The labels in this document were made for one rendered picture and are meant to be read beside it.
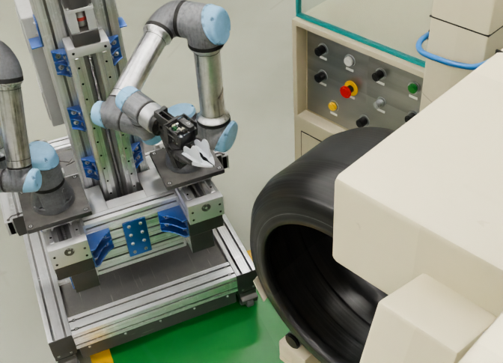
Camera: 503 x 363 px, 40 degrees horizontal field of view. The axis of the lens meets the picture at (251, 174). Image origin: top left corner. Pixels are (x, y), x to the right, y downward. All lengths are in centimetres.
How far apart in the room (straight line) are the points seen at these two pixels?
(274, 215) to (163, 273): 149
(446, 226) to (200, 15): 148
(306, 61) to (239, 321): 116
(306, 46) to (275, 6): 282
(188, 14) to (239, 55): 244
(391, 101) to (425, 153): 132
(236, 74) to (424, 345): 372
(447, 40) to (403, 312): 81
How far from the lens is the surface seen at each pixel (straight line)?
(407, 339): 75
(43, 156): 236
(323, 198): 131
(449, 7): 142
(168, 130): 180
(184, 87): 430
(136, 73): 210
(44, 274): 298
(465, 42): 143
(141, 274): 289
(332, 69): 229
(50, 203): 245
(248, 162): 366
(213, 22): 212
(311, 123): 241
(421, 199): 81
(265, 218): 146
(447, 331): 75
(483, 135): 91
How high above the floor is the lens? 232
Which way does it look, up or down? 40 degrees down
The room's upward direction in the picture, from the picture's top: 4 degrees counter-clockwise
